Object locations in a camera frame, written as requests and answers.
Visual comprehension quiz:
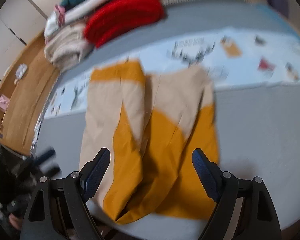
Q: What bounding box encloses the light blue printed bed runner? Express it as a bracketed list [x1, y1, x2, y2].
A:
[44, 28, 300, 119]

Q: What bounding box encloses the purple box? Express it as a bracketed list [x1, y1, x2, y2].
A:
[267, 0, 289, 18]

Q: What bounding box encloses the white rolled cloth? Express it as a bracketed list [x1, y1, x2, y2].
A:
[59, 0, 109, 25]

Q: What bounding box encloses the cream folded blanket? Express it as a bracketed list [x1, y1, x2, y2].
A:
[44, 23, 94, 73]

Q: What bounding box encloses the red folded blanket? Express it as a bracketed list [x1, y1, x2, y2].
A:
[83, 0, 165, 48]

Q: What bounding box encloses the white pink printed cloth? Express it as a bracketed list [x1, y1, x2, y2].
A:
[44, 4, 65, 44]

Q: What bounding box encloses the beige and mustard garment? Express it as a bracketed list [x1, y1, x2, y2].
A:
[79, 61, 219, 224]

